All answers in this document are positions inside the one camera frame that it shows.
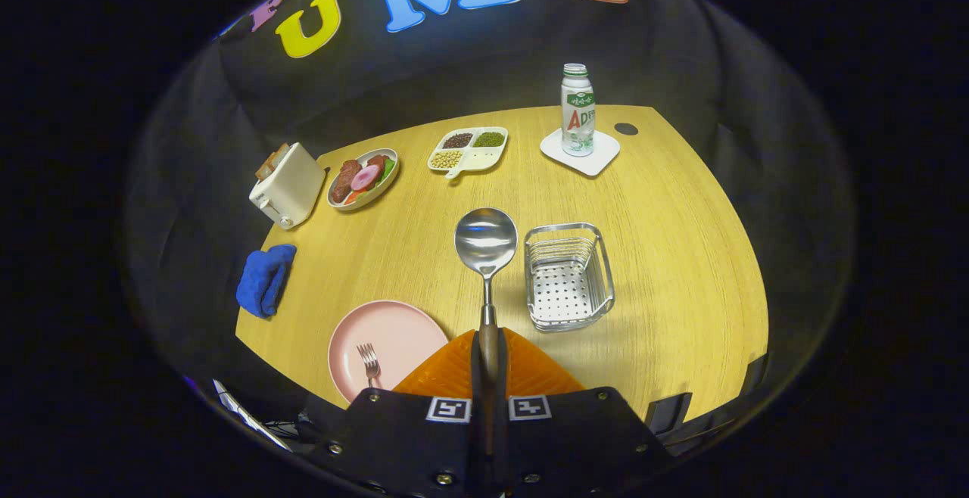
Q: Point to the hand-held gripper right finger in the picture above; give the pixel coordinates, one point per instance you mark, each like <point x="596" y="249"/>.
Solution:
<point x="583" y="437"/>

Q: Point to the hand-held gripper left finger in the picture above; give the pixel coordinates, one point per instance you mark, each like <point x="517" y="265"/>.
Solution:
<point x="401" y="437"/>

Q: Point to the black table clamp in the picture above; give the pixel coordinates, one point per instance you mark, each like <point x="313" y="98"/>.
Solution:
<point x="666" y="413"/>
<point x="757" y="373"/>

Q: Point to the pink plate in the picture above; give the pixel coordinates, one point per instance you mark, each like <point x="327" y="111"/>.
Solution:
<point x="409" y="339"/>

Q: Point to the white flat panel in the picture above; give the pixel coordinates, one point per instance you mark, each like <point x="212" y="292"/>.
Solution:
<point x="246" y="415"/>

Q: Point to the blue folded cloth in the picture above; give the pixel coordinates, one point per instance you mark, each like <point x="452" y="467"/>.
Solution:
<point x="263" y="280"/>

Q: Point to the white plate of food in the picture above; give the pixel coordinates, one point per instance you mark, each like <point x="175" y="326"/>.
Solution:
<point x="363" y="199"/>

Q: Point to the brown meat slice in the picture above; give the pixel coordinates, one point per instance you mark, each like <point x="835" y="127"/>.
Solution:
<point x="344" y="180"/>

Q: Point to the white toaster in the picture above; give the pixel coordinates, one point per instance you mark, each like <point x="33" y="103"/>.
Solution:
<point x="291" y="191"/>

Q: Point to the white square coaster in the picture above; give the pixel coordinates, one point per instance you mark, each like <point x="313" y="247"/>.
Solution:
<point x="598" y="159"/>

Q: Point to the white divided bean dish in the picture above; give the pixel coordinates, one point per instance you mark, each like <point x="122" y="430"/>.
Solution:
<point x="481" y="156"/>

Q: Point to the brown toast slice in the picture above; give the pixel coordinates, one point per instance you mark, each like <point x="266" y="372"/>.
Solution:
<point x="278" y="153"/>
<point x="265" y="166"/>

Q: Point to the black round table grommet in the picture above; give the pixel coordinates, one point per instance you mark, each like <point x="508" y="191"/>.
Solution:
<point x="626" y="129"/>

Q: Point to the white green-label bottle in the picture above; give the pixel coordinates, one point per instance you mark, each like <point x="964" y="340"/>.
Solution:
<point x="577" y="116"/>

